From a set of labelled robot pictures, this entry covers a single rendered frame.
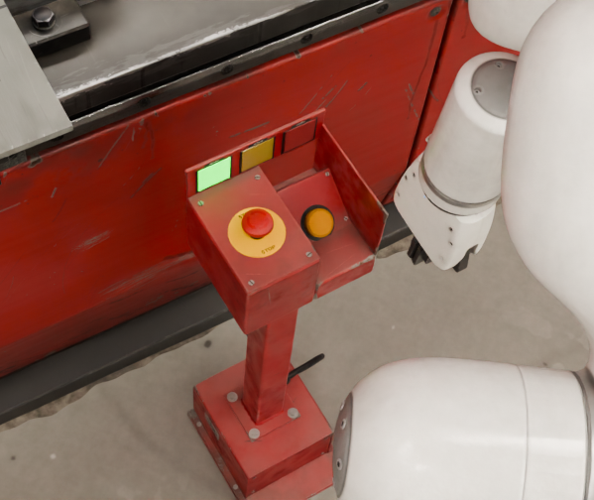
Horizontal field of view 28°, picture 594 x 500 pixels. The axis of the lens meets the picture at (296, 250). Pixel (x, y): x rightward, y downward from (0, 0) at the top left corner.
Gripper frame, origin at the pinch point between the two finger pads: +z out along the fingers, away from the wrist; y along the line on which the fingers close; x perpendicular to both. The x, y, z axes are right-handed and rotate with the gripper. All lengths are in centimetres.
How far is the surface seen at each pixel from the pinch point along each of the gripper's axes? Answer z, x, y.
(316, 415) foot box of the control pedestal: 84, 2, -6
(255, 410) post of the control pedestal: 78, -8, -11
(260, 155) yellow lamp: 16.2, -4.7, -25.2
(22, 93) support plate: -2.2, -30.5, -35.2
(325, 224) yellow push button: 23.8, 0.5, -15.7
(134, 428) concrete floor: 97, -25, -23
